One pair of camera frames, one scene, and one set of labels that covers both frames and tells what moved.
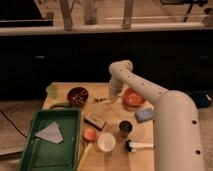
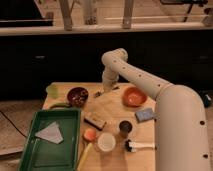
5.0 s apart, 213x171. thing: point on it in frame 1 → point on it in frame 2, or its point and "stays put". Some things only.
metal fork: [98, 100] → [98, 93]
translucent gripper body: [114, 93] → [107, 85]
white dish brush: [133, 146] stays put
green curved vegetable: [60, 105] stays put
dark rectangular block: [95, 122] stays put
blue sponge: [145, 114] stays put
